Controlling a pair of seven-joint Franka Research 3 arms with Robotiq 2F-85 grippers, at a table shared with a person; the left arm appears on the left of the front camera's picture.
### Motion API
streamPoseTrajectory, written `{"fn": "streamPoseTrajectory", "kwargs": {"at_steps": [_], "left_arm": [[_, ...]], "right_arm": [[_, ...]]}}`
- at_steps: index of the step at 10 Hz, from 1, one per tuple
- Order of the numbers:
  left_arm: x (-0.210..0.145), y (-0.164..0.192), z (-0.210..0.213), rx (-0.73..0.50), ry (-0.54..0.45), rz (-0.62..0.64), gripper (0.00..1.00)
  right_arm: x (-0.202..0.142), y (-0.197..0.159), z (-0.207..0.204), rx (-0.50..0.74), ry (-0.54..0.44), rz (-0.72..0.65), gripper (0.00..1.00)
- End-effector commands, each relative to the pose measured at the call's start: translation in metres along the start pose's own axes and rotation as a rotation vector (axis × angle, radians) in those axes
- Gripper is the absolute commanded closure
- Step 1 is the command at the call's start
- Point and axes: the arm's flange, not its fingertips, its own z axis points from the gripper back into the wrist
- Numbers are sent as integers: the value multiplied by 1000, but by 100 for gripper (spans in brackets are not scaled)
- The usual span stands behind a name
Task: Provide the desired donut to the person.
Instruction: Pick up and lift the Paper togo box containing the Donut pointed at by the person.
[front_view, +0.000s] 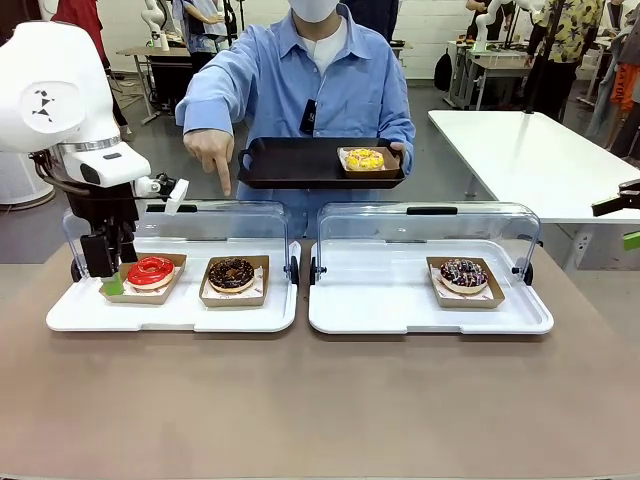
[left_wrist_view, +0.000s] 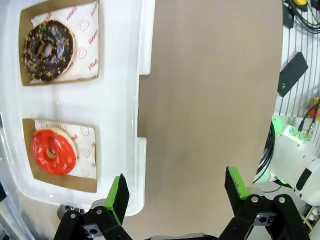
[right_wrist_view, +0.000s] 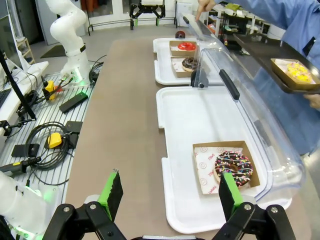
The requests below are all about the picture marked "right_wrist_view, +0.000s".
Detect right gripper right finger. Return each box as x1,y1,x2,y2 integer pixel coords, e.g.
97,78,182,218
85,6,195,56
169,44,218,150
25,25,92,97
212,171,299,240

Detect white display tray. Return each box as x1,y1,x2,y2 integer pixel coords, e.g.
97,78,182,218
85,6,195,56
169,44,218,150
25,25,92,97
152,37,225,86
156,86,293,235

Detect flat black mounting plate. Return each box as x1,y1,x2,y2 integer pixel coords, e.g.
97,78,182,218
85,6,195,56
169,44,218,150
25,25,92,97
11,143,41,158

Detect black metal frame stand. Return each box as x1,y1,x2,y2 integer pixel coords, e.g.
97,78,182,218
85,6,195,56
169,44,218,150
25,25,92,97
86,0,179,32

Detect coiled black cable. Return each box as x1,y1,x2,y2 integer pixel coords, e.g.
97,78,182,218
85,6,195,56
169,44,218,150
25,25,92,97
25,121,76,171

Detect person in blue shirt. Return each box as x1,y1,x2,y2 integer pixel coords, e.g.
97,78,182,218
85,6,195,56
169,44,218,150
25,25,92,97
214,0,320,157

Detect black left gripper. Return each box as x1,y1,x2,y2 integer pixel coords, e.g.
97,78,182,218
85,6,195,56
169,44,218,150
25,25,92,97
129,2,166,27

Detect black serving tray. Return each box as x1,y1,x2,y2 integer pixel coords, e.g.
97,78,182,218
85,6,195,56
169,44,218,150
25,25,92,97
232,33,320,95

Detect small black box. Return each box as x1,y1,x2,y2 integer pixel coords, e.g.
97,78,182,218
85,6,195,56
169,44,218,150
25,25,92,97
65,120,84,134

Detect plain chocolate donut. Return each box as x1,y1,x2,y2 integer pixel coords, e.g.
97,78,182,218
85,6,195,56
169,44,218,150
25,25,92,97
181,56,201,72

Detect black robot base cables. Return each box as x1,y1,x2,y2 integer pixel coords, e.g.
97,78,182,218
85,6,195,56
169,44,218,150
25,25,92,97
87,55,109,86

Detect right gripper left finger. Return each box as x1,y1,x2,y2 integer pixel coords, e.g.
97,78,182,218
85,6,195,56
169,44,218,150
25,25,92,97
47,168,132,240

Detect aluminium slotted base plate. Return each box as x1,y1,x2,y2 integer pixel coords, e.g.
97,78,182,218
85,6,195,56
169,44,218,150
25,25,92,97
0,61,99,197

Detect black slanted pole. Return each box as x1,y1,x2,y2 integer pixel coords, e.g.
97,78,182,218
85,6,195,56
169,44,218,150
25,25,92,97
0,48,37,121

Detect white printed paper liner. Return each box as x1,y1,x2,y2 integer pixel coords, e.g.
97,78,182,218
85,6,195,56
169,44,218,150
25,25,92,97
172,58,185,73
274,59,289,74
194,146,244,195

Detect red glazed donut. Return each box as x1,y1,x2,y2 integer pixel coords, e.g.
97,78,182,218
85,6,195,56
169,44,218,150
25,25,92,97
177,41,197,51

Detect person's left hand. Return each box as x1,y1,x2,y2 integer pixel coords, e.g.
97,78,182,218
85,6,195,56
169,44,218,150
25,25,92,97
303,93,320,110

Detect brown cardboard donut box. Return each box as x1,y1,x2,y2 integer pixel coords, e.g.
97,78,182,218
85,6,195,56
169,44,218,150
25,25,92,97
270,58,320,91
170,56,204,79
192,140,261,196
169,39,201,58

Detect black clamp mount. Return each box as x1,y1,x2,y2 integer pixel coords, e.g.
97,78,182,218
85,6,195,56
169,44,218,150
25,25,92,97
0,119,24,137

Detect yellow black emergency stop button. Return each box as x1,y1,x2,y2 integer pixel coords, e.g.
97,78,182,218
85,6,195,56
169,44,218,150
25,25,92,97
47,132,63,150
41,80,57,101

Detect black yellow handheld enabling device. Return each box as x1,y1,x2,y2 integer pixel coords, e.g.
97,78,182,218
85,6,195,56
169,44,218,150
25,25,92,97
0,156,42,177

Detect person's right forearm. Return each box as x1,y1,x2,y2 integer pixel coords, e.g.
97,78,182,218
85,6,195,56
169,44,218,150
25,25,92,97
214,0,291,30

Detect person's right hand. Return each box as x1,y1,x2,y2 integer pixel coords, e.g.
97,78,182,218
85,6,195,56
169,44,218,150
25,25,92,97
195,0,218,21

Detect yellow sprinkled donut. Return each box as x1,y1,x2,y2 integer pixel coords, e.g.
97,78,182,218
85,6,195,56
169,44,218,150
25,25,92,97
286,62,314,84

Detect chocolate donut with colourful sprinkles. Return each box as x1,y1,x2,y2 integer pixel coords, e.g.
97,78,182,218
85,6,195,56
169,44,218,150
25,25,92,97
213,150,255,188

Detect cluttered storage shelf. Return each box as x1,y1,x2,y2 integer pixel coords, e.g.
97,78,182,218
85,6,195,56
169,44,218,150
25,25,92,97
206,2,285,51

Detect light wooden shelf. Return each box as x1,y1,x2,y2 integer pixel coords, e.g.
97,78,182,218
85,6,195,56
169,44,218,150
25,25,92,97
15,37,36,66

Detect clear plastic dome lid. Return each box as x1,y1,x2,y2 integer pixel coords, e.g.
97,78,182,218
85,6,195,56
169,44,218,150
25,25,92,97
190,46,307,201
174,13,233,76

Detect long black box, green light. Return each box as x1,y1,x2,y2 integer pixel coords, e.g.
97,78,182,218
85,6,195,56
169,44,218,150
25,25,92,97
59,91,89,114

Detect black clip-on microphone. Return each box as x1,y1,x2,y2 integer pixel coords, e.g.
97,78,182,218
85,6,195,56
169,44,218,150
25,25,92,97
301,36,317,56

